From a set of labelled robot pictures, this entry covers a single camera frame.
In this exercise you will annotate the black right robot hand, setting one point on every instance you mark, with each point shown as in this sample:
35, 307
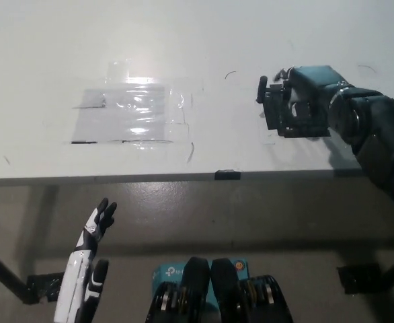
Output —
318, 84

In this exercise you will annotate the white and black left hand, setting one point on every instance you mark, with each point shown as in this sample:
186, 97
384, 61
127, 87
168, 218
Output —
74, 286

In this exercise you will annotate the black ribbed robot torso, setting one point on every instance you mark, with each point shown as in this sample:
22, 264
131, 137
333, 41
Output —
224, 296

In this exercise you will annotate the teal router box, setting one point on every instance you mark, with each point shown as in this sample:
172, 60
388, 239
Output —
168, 273

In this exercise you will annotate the black tape strip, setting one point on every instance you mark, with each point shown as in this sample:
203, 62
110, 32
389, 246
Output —
228, 175

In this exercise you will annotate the clear taped plastic sheet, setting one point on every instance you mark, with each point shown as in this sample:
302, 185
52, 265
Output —
123, 114

